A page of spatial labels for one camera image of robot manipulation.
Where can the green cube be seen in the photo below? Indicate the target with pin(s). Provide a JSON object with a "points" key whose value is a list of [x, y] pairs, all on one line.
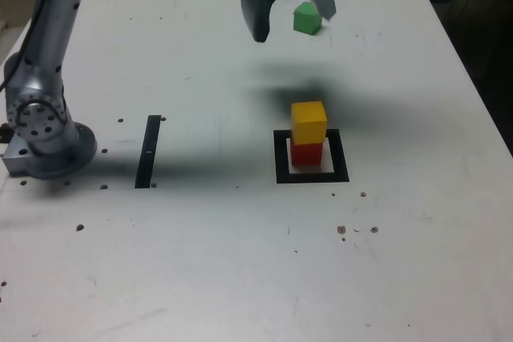
{"points": [[305, 21]]}

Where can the black plug at arm base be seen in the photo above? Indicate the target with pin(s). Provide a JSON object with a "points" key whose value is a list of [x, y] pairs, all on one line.
{"points": [[4, 133]]}

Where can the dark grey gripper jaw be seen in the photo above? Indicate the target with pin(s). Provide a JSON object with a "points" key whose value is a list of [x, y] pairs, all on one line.
{"points": [[256, 1]]}

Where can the black tape square outline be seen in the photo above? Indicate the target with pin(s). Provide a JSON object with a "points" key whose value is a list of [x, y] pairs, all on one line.
{"points": [[280, 175]]}

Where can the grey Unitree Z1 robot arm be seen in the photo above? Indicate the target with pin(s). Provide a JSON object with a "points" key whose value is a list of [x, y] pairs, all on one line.
{"points": [[44, 77]]}

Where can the yellow cube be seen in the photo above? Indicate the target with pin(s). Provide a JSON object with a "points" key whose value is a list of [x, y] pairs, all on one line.
{"points": [[308, 121]]}

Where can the black tape strip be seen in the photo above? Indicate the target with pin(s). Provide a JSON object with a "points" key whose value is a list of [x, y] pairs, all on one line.
{"points": [[147, 154]]}

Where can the red cube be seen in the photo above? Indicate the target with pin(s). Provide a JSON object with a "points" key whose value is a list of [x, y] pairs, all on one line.
{"points": [[306, 154]]}

